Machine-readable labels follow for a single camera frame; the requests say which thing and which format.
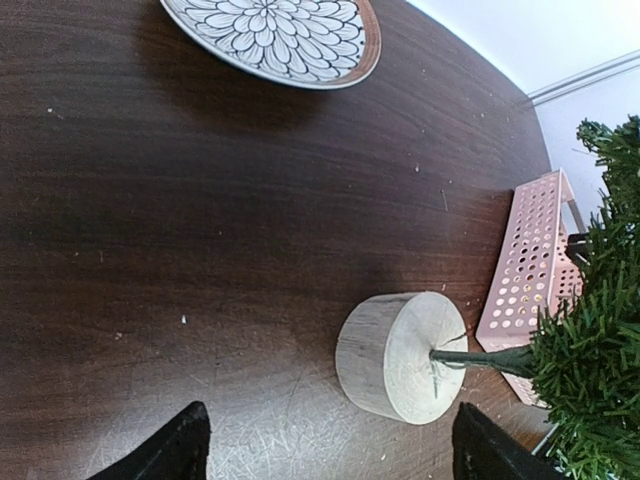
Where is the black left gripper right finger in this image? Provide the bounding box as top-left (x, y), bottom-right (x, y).
top-left (452, 402), bottom-right (563, 480)

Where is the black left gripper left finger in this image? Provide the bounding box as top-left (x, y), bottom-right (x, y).
top-left (93, 401), bottom-right (211, 480)

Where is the small green christmas tree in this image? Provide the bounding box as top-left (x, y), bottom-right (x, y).
top-left (335, 115), bottom-right (640, 471)

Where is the pink perforated plastic basket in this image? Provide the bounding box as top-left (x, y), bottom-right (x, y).
top-left (475, 167), bottom-right (586, 409)

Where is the floral patterned ceramic plate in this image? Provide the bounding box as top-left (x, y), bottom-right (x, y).
top-left (160, 0), bottom-right (382, 91)

